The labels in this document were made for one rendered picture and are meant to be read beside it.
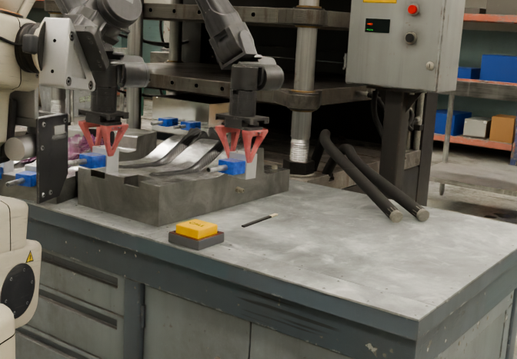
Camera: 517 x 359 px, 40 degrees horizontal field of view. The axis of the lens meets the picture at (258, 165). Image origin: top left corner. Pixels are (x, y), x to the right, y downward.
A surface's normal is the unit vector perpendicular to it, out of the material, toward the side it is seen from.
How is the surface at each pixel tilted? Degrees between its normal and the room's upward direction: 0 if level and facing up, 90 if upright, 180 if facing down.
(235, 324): 90
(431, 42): 90
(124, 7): 61
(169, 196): 90
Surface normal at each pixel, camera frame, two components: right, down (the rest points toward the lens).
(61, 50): -0.29, 0.04
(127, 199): -0.59, 0.13
